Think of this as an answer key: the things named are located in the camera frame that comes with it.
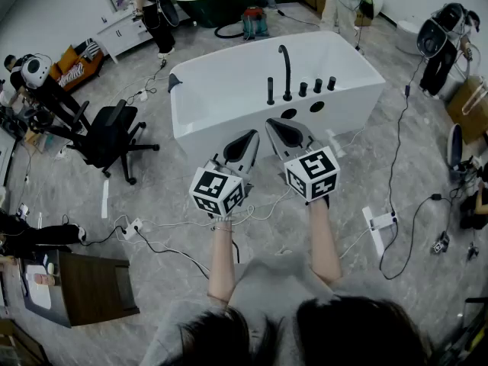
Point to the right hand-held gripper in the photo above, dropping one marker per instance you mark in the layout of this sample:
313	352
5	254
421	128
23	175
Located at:
312	174

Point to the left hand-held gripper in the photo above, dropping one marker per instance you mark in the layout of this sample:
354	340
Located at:
213	189

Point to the person's right forearm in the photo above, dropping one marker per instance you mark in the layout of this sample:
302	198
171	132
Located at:
324	242

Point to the person's left forearm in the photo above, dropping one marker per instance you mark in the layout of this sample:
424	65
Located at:
221	265

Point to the black cylindrical peg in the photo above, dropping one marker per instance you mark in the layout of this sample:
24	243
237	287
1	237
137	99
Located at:
318	86
331	84
303	90

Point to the white bathtub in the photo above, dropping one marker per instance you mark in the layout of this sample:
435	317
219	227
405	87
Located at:
228	90

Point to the dark blue triangular piece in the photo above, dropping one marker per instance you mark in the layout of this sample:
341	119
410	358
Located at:
173	82

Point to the dark green bathtub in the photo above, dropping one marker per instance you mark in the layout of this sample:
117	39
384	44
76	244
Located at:
213	8

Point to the black curved faucet spout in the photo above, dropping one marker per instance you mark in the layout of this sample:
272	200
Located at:
287	74

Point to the white power strip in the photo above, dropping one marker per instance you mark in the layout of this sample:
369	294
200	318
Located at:
143	95
132	229
381	220

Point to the red and green vacuum cleaner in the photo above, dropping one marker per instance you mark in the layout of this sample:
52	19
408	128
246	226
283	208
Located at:
254	23

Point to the black office chair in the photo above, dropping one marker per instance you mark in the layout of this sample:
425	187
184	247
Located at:
110	132

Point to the person's grey shirt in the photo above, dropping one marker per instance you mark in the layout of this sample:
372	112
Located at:
274	280

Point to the white floor board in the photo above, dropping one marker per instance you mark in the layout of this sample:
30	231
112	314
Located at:
105	200
375	238

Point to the white toilet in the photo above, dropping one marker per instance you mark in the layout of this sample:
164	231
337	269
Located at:
408	36

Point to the black power adapter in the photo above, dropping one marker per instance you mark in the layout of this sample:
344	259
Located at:
436	196

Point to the white cabinet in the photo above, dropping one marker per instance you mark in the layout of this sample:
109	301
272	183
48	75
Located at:
122	36

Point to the large black grey backpack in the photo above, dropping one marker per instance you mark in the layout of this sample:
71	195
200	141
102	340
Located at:
432	38

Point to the small black grey device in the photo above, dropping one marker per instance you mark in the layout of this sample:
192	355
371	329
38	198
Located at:
441	243

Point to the orange sofa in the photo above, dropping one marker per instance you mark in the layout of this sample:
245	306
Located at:
70	71

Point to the brown wooden cabinet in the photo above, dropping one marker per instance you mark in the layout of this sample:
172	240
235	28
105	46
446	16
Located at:
91	288

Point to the white round backpack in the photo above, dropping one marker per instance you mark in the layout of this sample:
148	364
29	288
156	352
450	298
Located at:
35	72

